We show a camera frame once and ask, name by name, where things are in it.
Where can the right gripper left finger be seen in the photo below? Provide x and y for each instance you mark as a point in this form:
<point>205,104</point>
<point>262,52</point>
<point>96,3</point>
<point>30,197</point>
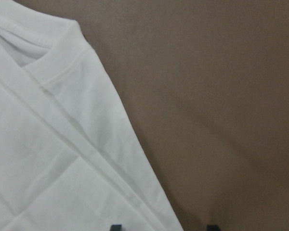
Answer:
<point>116,227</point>

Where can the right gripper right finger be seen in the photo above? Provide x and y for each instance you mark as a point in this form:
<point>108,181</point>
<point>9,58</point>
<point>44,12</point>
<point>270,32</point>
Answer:
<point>212,228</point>

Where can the white long-sleeve printed shirt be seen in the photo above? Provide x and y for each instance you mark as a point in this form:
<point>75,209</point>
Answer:
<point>69,157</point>

